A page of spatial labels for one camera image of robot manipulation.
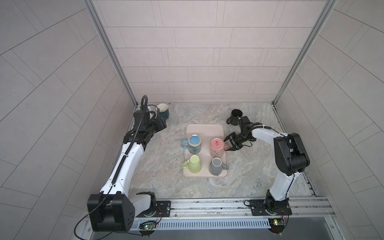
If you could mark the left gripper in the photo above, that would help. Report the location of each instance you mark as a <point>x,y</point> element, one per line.
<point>160,124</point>

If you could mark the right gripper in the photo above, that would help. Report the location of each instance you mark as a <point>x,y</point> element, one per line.
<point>232,135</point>

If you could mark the pink patterned mug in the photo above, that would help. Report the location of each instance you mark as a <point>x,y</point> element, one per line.
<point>218,147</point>

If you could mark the dark green mug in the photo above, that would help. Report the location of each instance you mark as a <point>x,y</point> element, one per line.
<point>164,111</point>

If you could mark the black mug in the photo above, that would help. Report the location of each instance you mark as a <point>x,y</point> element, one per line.
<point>234,118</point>

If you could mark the blue patterned mug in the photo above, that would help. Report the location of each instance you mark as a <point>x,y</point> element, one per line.
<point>193,144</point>

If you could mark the light green mug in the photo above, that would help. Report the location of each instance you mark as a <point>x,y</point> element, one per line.
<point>194,164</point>

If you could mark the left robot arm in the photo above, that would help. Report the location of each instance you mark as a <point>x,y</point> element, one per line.
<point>111,210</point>

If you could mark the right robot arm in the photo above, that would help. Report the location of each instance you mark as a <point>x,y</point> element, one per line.
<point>291,159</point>

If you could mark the grey mug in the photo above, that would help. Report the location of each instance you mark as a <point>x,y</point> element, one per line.
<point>217,166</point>

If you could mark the beige tray mat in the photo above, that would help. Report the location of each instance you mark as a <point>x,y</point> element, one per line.
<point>206,132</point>

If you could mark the right circuit board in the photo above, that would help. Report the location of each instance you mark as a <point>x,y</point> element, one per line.
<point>277,225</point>

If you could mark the circuit board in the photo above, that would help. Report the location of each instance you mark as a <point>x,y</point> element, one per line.
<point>277,225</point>
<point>147,226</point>

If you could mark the white ventilation grille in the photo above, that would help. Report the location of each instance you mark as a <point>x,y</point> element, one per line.
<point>212,224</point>

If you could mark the left circuit board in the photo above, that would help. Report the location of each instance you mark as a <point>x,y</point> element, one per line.
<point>147,226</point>

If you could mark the left corner metal profile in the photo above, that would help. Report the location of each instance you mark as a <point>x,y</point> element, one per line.
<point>106,43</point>

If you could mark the corner metal profile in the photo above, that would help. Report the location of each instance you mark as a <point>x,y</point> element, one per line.
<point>321,20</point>
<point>106,43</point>

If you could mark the right corner metal profile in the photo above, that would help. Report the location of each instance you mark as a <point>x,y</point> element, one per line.
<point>321,20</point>

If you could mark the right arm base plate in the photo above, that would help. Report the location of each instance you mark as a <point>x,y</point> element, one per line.
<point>255,207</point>

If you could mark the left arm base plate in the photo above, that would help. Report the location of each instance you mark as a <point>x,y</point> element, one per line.
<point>163,207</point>

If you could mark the aluminium mounting rail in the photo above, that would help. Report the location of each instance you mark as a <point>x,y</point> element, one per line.
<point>235,208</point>

